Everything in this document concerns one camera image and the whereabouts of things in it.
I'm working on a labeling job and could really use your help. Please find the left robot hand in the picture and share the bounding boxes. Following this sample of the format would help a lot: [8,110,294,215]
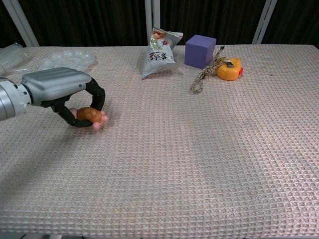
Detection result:
[20,67,106,128]

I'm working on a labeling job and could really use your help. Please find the pink turtle toy brown shell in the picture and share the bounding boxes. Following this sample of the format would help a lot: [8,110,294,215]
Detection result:
[69,107,110,131]

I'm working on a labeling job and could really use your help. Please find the white flower-shaped paint palette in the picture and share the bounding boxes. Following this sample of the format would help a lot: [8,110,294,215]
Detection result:
[39,50,96,73]

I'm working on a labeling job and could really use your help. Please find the clear plastic bag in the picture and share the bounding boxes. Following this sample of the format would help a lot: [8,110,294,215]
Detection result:
[0,42,40,80]

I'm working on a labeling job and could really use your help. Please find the silver snack bag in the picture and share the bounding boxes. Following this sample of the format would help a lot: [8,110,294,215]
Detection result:
[141,25,184,80]

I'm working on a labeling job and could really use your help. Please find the woven waffle tablecloth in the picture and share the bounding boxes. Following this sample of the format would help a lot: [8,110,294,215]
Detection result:
[0,44,319,236]

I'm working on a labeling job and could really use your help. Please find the purple foam cube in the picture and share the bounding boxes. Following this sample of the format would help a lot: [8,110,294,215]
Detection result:
[184,34,217,70]

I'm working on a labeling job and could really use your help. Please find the yellow tape measure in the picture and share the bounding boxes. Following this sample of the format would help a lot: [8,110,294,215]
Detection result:
[215,57,244,81]

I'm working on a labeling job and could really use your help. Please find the white metal frame post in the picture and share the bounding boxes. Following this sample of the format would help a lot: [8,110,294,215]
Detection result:
[145,0,161,46]
[251,0,278,45]
[3,0,40,47]

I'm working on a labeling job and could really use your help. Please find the braided straw rope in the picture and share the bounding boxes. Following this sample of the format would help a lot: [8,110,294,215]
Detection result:
[190,45,227,94]

